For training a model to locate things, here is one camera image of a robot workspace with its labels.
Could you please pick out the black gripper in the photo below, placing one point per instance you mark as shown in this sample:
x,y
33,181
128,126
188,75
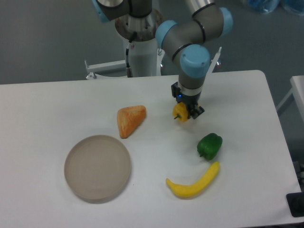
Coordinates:
x,y
189,97

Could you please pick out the yellow toy bell pepper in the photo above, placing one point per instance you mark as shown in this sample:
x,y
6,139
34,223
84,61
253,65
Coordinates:
x,y
180,112

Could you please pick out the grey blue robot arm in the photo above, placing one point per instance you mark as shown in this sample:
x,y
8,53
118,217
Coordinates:
x,y
183,43

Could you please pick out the green toy bell pepper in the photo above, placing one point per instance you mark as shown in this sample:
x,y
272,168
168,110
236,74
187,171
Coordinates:
x,y
209,146

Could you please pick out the orange triangular toy bread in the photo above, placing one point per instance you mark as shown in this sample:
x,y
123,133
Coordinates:
x,y
129,118

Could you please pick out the yellow toy banana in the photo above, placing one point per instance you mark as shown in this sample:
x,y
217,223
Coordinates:
x,y
188,191

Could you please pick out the white side table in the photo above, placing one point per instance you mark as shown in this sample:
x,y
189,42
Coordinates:
x,y
296,93

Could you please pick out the beige round plate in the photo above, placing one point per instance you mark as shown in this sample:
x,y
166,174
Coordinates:
x,y
97,168

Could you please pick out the black device at edge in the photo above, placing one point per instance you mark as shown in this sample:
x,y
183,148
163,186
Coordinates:
x,y
296,204

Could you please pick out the blue plastic bag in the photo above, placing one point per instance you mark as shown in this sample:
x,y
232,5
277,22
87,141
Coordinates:
x,y
295,7

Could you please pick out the white metal base bracket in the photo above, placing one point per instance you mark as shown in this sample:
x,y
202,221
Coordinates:
x,y
94,71

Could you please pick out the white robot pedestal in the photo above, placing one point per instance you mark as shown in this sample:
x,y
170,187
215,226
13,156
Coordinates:
x,y
139,43

